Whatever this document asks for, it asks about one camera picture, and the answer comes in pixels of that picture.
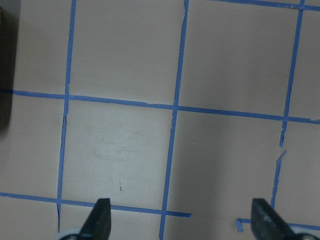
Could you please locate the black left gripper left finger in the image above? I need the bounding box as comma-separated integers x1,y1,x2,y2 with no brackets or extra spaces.
77,198,111,240

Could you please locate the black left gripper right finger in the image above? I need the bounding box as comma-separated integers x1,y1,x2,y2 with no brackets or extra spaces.
251,198,295,240

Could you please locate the brown cork block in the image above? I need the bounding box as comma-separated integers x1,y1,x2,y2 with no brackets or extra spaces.
0,0,20,134

